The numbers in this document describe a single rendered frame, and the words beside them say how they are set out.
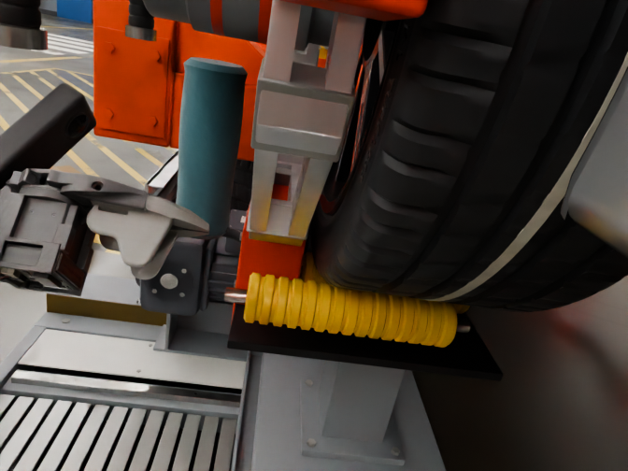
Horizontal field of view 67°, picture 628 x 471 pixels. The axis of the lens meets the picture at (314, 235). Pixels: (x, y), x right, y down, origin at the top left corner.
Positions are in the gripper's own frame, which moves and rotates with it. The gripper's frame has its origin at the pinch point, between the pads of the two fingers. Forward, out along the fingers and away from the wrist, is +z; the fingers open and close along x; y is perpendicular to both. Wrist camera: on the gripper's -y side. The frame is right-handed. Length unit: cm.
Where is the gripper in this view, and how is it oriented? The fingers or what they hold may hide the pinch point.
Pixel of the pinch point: (195, 219)
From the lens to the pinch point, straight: 41.7
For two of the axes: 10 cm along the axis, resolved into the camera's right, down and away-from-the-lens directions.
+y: -1.0, 9.2, -3.8
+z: 9.8, 1.5, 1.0
